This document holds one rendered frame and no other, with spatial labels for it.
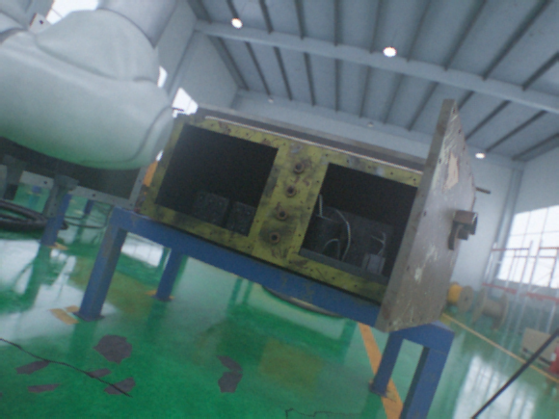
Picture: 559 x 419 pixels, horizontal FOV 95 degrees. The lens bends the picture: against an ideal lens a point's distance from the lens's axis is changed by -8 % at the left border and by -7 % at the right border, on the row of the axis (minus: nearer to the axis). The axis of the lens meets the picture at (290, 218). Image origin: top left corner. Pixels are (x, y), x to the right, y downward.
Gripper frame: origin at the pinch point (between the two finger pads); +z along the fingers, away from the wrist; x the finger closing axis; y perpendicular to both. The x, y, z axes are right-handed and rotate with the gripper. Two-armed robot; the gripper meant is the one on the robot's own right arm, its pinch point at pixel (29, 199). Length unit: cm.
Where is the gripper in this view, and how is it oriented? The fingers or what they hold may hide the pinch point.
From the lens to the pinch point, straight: 88.1
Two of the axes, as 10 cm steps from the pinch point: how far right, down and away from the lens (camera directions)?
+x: 9.4, 3.2, -0.8
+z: -3.2, 9.4, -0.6
